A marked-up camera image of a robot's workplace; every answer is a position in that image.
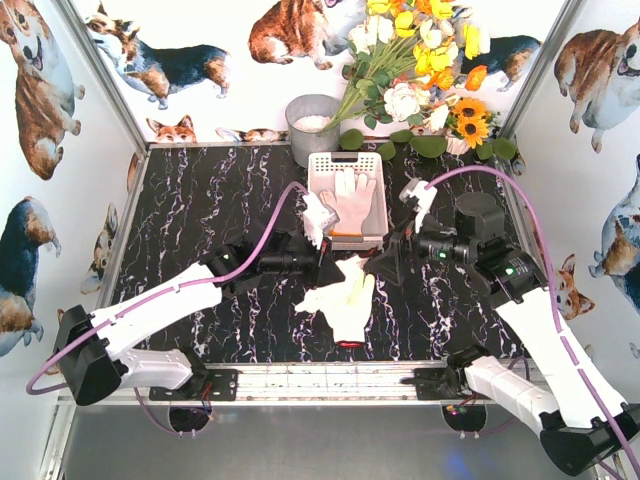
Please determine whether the blue dotted white glove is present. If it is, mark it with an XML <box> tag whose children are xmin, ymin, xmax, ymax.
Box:
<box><xmin>319</xmin><ymin>189</ymin><xmax>338</xmax><ymax>214</ymax></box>

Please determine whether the cream leather glove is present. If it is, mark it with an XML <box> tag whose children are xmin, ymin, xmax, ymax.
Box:
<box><xmin>294</xmin><ymin>256</ymin><xmax>367</xmax><ymax>313</ymax></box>

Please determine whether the plain white cotton glove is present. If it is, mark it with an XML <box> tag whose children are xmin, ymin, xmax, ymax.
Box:
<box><xmin>324</xmin><ymin>273</ymin><xmax>375</xmax><ymax>347</ymax></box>

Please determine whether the yellow dotted glove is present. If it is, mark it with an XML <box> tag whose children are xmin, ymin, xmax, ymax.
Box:
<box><xmin>331</xmin><ymin>167</ymin><xmax>377</xmax><ymax>236</ymax></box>

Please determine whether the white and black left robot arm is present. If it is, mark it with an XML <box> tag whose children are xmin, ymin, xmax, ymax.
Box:
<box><xmin>54</xmin><ymin>231</ymin><xmax>345</xmax><ymax>406</ymax></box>

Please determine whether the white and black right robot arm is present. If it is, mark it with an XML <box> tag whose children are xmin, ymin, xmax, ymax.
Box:
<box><xmin>365</xmin><ymin>188</ymin><xmax>639</xmax><ymax>476</ymax></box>

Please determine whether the white plastic storage basket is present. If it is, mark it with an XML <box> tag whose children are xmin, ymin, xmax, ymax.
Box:
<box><xmin>303</xmin><ymin>152</ymin><xmax>389</xmax><ymax>251</ymax></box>

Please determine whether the grey metal bucket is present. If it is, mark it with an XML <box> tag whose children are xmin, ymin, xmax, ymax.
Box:
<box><xmin>285</xmin><ymin>94</ymin><xmax>340</xmax><ymax>166</ymax></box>

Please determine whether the artificial flower bouquet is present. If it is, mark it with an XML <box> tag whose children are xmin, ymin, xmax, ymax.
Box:
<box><xmin>324</xmin><ymin>1</ymin><xmax>532</xmax><ymax>160</ymax></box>

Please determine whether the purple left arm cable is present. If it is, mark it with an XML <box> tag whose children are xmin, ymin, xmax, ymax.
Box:
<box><xmin>25</xmin><ymin>182</ymin><xmax>311</xmax><ymax>437</ymax></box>

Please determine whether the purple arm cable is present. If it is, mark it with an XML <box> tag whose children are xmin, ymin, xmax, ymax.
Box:
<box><xmin>424</xmin><ymin>165</ymin><xmax>640</xmax><ymax>480</ymax></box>
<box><xmin>25</xmin><ymin>182</ymin><xmax>311</xmax><ymax>437</ymax></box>

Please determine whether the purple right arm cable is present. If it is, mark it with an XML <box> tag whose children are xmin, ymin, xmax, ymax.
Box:
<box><xmin>424</xmin><ymin>165</ymin><xmax>640</xmax><ymax>480</ymax></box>

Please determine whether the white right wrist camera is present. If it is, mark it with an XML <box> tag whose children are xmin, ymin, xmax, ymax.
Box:
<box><xmin>399</xmin><ymin>178</ymin><xmax>437</xmax><ymax>233</ymax></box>

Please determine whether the aluminium front rail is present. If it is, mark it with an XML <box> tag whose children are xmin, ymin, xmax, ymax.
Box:
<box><xmin>57</xmin><ymin>362</ymin><xmax>599</xmax><ymax>405</ymax></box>

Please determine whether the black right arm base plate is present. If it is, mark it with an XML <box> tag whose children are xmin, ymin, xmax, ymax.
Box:
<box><xmin>400</xmin><ymin>367</ymin><xmax>489</xmax><ymax>401</ymax></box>

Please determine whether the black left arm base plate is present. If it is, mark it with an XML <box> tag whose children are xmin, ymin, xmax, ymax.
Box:
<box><xmin>149</xmin><ymin>368</ymin><xmax>239</xmax><ymax>401</ymax></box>

